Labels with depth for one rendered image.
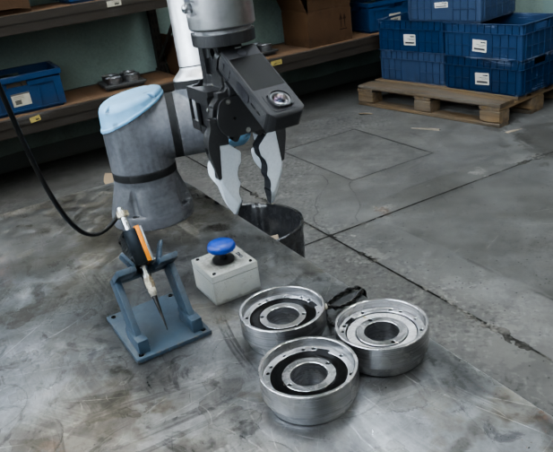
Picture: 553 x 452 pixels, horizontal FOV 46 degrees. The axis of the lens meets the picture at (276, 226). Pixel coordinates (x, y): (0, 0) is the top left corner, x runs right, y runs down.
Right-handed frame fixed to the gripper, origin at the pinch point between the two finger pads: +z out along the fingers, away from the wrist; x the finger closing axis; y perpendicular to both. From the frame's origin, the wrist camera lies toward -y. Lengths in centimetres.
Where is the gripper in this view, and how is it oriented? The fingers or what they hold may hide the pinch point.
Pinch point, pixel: (254, 200)
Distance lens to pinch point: 79.7
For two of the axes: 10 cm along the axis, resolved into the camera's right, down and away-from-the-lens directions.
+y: -5.0, -3.0, 8.1
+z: 1.2, 9.0, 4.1
